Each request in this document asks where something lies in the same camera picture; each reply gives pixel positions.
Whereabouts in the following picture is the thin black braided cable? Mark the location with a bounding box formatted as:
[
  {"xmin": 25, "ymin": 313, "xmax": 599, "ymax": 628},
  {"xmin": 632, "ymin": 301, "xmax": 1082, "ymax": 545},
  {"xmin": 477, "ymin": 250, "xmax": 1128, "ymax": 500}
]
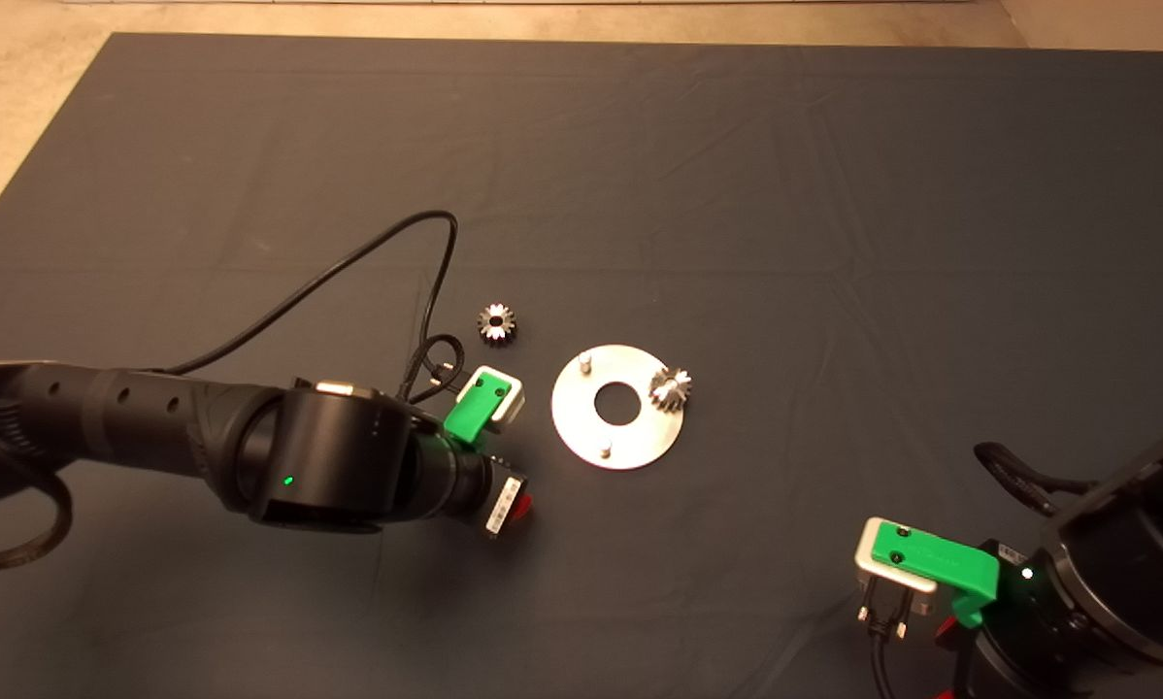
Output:
[{"xmin": 400, "ymin": 333, "xmax": 468, "ymax": 401}]

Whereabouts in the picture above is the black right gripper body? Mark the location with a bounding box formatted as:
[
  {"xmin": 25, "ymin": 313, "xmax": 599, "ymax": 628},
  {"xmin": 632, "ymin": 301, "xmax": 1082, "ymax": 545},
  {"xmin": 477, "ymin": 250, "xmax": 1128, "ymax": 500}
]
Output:
[{"xmin": 950, "ymin": 539, "xmax": 1078, "ymax": 699}]

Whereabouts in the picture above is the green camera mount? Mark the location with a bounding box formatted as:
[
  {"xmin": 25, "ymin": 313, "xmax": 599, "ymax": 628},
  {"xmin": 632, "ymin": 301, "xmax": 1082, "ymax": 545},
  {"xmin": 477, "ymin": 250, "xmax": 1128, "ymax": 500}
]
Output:
[
  {"xmin": 882, "ymin": 522, "xmax": 1000, "ymax": 630},
  {"xmin": 443, "ymin": 372, "xmax": 513, "ymax": 449}
]

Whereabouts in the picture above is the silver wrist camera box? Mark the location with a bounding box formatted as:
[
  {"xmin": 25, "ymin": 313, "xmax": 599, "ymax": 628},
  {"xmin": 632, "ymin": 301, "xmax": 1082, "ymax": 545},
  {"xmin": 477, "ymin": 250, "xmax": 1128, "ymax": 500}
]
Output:
[
  {"xmin": 853, "ymin": 517, "xmax": 940, "ymax": 617},
  {"xmin": 460, "ymin": 365, "xmax": 525, "ymax": 425}
]

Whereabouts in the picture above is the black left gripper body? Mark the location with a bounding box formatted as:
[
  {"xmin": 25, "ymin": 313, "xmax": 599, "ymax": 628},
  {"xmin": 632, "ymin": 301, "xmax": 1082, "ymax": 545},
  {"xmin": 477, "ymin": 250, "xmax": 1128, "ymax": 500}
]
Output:
[{"xmin": 411, "ymin": 435, "xmax": 530, "ymax": 541}]

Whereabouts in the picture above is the dark grey table cloth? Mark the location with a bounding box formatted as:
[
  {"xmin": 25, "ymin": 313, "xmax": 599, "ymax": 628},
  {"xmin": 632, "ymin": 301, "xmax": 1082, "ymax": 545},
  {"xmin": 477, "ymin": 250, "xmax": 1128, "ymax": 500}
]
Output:
[{"xmin": 0, "ymin": 32, "xmax": 1163, "ymax": 699}]

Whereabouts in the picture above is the green left camera mount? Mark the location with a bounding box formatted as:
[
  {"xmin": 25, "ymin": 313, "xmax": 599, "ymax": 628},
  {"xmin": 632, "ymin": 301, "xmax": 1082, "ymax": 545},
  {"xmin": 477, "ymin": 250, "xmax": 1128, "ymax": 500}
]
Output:
[{"xmin": 443, "ymin": 372, "xmax": 513, "ymax": 449}]

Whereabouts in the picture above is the thick black braided hose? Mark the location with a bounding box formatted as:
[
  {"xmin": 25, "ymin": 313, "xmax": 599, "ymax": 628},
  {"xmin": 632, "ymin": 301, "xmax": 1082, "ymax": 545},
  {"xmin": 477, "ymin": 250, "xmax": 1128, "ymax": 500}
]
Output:
[{"xmin": 0, "ymin": 456, "xmax": 73, "ymax": 574}]

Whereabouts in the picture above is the green right camera mount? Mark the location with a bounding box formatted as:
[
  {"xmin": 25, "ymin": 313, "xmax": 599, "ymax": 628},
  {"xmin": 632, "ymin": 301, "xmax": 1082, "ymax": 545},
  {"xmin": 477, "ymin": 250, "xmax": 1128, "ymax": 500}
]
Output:
[{"xmin": 882, "ymin": 522, "xmax": 1000, "ymax": 630}]

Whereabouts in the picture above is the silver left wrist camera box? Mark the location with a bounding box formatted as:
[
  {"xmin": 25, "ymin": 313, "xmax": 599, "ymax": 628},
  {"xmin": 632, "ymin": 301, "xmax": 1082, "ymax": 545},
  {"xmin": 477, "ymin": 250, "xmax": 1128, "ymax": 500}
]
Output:
[{"xmin": 460, "ymin": 365, "xmax": 525, "ymax": 425}]

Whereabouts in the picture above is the round metal carrier plate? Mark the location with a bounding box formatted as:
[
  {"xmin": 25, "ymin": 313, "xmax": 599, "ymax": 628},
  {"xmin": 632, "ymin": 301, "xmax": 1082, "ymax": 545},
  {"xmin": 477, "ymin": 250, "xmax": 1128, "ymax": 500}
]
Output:
[{"xmin": 551, "ymin": 344, "xmax": 685, "ymax": 472}]

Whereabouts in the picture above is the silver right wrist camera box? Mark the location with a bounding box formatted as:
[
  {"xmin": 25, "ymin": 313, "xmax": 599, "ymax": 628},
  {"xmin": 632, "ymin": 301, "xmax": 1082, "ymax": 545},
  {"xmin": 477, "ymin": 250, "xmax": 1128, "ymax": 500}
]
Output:
[{"xmin": 853, "ymin": 517, "xmax": 940, "ymax": 617}]

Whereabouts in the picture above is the small steel planetary gear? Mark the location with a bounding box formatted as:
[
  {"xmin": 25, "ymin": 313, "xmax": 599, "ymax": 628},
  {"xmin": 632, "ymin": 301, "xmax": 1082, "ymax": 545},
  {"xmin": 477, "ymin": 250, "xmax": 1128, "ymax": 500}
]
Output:
[
  {"xmin": 477, "ymin": 302, "xmax": 518, "ymax": 345},
  {"xmin": 648, "ymin": 366, "xmax": 694, "ymax": 413}
]

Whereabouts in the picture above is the thin black left camera cable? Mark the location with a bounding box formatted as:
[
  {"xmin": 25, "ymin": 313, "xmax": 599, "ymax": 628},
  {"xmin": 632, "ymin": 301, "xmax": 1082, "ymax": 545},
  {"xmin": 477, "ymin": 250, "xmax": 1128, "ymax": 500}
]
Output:
[{"xmin": 164, "ymin": 211, "xmax": 460, "ymax": 389}]

